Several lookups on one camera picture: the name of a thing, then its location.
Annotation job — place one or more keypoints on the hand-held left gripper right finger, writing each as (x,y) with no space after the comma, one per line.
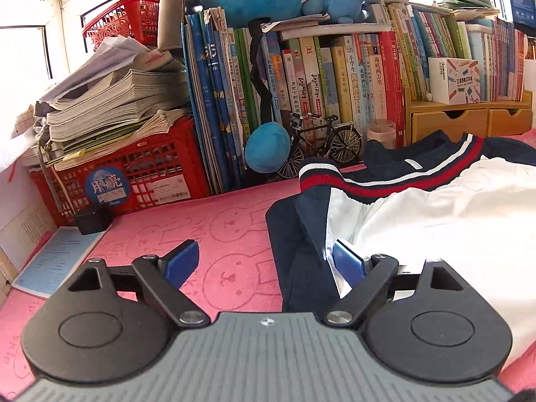
(347,261)

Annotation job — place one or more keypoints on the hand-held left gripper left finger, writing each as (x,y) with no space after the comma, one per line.
(182,261)

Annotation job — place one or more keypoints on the navy and white jacket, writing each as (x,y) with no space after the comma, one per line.
(439,217)

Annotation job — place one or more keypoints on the pink rabbit-print mat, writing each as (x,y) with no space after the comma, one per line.
(188,226)

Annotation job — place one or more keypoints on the small black box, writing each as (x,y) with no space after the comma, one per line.
(94,220)

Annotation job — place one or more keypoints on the large red plastic crate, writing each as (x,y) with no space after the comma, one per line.
(167,163)

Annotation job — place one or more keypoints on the black miniature bicycle model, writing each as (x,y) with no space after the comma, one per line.
(343,142)

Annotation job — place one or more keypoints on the light blue notebook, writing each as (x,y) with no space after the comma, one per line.
(54,259)

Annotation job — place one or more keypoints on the pink plastic cup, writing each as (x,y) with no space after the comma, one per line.
(381,134)

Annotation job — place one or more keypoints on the wooden drawer organizer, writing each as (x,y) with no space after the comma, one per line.
(435,123)

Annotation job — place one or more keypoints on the stack of paper workbooks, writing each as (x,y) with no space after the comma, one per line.
(117,96)

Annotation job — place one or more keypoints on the row of upright books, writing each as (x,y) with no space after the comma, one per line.
(335,79)

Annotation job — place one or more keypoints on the white colourful-print card box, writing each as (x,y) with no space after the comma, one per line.
(456,79)

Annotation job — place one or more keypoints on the small red plastic basket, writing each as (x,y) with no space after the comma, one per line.
(125,16)

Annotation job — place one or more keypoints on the grey tube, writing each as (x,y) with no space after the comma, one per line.
(171,8)

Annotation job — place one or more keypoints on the small light blue plush toy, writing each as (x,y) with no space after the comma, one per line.
(339,2)

